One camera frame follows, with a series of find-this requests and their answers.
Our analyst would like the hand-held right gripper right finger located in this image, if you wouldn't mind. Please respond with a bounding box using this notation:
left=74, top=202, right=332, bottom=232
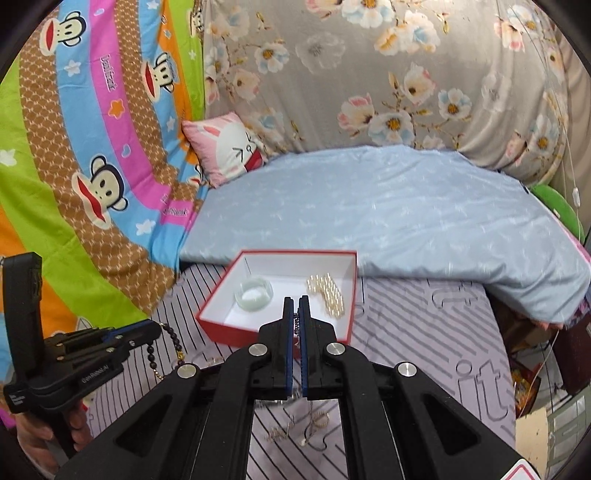
left=298, top=295, right=527, bottom=480

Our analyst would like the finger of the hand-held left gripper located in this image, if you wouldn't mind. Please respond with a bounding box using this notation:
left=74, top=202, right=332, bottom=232
left=55, top=339, right=155, bottom=371
left=44, top=320, right=163, bottom=352

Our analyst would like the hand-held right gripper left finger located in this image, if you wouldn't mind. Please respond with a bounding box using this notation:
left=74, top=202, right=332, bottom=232
left=54, top=296, right=297, bottom=480

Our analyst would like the black bead bracelet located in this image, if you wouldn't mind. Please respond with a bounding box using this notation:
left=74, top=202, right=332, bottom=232
left=147, top=323, right=188, bottom=382

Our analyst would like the thin gold hoop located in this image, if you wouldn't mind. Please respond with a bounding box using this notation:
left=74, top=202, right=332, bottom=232
left=294, top=314, right=332, bottom=451

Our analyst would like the red jewelry box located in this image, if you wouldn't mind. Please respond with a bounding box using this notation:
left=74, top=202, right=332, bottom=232
left=195, top=250, right=359, bottom=348

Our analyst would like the silver leaf brooch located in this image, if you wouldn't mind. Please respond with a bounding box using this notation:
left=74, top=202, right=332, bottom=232
left=264, top=414, right=297, bottom=442

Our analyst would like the person's left hand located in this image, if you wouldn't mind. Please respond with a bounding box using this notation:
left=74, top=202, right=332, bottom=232
left=14, top=401, right=93, bottom=467

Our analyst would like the pale green jade bangle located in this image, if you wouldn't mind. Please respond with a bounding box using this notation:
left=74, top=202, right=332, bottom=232
left=234, top=275, right=273, bottom=308

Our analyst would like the light blue quilt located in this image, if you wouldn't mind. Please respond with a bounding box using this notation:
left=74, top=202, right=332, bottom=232
left=178, top=145, right=591, bottom=326

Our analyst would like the pink rabbit pillow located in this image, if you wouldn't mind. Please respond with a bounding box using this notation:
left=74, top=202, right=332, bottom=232
left=181, top=111, right=270, bottom=189

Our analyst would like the cartoon monkey printed sheet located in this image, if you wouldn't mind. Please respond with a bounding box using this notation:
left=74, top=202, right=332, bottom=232
left=0, top=0, right=209, bottom=418

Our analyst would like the colourful packet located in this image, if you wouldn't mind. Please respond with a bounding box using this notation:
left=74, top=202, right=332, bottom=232
left=508, top=357, right=542, bottom=419

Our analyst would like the cardboard piece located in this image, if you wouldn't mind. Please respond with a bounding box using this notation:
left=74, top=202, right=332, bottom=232
left=514, top=406, right=553, bottom=480

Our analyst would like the dark wooden furniture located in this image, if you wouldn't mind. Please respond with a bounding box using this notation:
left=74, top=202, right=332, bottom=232
left=554, top=318, right=591, bottom=396

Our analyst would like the grey floral sheet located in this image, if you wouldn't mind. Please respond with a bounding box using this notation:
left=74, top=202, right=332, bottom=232
left=202, top=0, right=574, bottom=186

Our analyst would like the green round object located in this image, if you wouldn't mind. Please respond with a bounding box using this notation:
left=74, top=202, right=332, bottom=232
left=529, top=184, right=585, bottom=241

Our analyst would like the white pearl bracelet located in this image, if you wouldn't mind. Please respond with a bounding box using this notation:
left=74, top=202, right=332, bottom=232
left=307, top=272, right=347, bottom=319

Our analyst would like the white cable with switch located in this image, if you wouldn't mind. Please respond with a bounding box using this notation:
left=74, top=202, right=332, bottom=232
left=526, top=28, right=584, bottom=209

